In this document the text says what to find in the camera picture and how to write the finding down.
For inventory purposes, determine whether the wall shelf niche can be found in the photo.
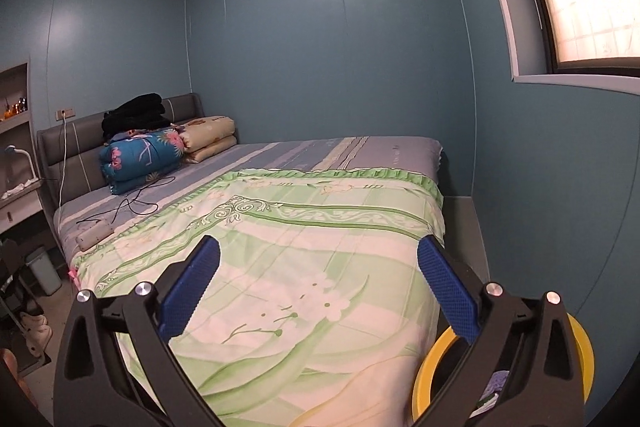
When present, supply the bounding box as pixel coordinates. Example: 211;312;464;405
0;62;33;132

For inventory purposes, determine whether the white desk lamp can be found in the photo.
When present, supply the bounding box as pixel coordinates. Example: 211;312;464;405
4;146;41;185

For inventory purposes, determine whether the blue floral folded quilt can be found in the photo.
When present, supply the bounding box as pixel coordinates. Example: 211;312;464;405
98;129;187;195

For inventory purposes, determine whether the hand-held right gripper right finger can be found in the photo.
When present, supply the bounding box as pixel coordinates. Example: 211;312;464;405
415;234;586;427

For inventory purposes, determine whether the bed with striped sheet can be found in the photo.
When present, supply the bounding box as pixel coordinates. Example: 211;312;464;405
52;136;446;258

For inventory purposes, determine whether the green floral printed blanket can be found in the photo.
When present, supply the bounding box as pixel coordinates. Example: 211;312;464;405
67;167;446;427

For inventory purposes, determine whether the white plastic waste bin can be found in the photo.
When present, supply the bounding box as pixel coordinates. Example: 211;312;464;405
25;247;63;297

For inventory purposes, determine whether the white power strip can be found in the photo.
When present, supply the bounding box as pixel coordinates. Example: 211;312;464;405
75;223;115;251

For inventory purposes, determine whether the beige folded quilt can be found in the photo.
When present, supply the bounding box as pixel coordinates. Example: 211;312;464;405
177;116;238;164

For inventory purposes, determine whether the black clothes pile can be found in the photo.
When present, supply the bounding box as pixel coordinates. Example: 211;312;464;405
101;93;172;140

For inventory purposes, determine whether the black cable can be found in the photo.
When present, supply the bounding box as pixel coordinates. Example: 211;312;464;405
75;174;176;228

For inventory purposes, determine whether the black chair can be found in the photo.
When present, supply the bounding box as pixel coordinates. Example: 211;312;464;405
0;239;51;368

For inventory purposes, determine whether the white desk with drawer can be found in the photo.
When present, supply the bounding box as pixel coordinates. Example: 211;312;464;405
0;179;46;238

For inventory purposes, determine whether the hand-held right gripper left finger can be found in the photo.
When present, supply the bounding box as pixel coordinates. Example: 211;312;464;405
52;234;223;427

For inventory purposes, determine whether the grey padded headboard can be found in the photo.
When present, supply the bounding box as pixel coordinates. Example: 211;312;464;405
36;93;205;208

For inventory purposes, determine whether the white charging cable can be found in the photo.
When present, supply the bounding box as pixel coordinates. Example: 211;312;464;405
57;117;68;210

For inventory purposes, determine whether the white cloth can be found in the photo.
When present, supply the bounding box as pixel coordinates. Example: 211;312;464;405
0;179;41;200

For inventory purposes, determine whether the yellow round trash bin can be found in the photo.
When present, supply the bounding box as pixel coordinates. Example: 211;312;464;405
411;312;596;427

